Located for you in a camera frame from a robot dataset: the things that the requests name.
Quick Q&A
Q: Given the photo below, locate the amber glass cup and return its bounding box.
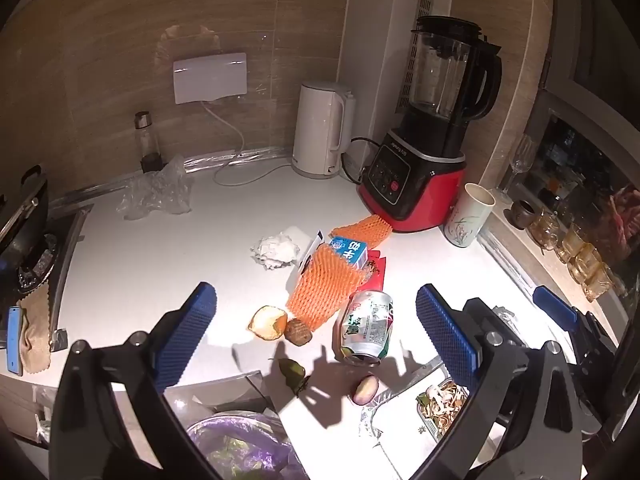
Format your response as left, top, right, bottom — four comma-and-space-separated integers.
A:
554, 223, 592, 265
582, 261, 627, 304
568, 243, 609, 286

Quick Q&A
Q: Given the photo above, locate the blue phone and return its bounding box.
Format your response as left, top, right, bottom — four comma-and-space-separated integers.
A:
6, 305, 26, 377

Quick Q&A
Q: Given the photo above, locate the black wok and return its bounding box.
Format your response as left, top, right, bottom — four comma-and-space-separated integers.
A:
0, 164, 51, 272

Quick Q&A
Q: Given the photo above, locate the white floral cup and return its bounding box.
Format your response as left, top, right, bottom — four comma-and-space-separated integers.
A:
443, 182, 496, 249

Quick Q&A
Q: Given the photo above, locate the small orange foam net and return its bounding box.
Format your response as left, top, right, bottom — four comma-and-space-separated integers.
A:
329, 213, 394, 250

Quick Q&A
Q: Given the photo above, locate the sink strainer basket with scraps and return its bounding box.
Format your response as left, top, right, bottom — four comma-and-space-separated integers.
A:
414, 378, 474, 444

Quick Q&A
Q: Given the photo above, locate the white wall socket box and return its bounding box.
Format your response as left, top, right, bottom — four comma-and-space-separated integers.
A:
172, 52, 249, 106

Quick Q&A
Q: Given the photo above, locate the beige cloth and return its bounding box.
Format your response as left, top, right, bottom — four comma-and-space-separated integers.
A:
19, 289, 54, 375

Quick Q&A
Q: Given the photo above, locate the red and black blender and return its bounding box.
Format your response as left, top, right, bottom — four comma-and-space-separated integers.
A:
356, 15, 504, 234

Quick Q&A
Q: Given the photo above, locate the green leaf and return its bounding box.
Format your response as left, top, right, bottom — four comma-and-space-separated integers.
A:
269, 357, 312, 399

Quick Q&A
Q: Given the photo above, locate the red packet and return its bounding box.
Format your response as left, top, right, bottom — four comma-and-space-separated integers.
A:
366, 249, 389, 291

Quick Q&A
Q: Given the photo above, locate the black power cable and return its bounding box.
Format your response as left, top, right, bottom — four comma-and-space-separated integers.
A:
347, 137, 382, 184

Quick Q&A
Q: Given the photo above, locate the large orange foam net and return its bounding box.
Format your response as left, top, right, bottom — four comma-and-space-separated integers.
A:
285, 242, 369, 334

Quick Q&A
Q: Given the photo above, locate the orange peel piece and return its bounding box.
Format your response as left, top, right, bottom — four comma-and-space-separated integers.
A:
247, 305, 290, 342

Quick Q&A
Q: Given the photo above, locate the clear plastic bag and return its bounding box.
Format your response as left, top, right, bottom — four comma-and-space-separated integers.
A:
116, 155, 195, 221

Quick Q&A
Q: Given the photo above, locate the dark brown teapot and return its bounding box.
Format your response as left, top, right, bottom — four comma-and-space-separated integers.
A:
509, 199, 539, 231

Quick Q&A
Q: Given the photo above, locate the brown fuzzy fruit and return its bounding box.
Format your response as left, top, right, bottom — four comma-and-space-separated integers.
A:
283, 318, 314, 347

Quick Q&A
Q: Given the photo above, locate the glass bottle with dark base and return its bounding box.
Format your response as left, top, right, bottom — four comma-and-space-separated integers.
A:
133, 110, 169, 174

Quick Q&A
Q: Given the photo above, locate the white electric kettle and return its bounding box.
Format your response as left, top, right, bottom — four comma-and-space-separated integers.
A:
291, 80, 357, 180

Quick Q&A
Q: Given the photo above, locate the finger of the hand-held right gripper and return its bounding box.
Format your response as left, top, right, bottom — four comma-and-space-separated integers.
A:
532, 284, 618, 362

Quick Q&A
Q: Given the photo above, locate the blue and white milk carton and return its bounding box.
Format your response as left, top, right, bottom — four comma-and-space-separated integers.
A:
327, 237, 369, 269

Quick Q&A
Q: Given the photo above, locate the white power cable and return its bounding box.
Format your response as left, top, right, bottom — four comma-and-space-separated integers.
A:
199, 99, 297, 187

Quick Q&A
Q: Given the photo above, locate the white vent grille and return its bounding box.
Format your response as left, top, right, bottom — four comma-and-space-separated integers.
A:
394, 0, 436, 114

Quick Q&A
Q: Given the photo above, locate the white tissue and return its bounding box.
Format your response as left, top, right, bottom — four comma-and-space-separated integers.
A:
249, 231, 304, 272

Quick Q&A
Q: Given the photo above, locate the trash can with purple bag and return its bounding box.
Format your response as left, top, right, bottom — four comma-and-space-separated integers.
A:
185, 409, 312, 480

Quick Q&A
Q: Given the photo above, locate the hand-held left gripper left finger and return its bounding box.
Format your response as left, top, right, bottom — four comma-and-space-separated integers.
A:
49, 281, 223, 480

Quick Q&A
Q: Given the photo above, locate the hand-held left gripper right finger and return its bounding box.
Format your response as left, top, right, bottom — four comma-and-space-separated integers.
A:
415, 283, 587, 480

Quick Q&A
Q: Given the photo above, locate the glass teapot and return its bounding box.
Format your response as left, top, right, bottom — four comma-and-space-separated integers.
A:
528, 208, 561, 251

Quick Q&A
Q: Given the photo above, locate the wine glass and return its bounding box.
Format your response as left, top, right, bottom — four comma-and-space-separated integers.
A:
494, 133, 535, 205

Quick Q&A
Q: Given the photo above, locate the white wrapper with dark stripe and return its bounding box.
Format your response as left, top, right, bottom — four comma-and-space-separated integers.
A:
299, 229, 327, 274

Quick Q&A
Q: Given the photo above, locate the green and white drink can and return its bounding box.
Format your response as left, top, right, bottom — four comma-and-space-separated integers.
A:
333, 289, 395, 367

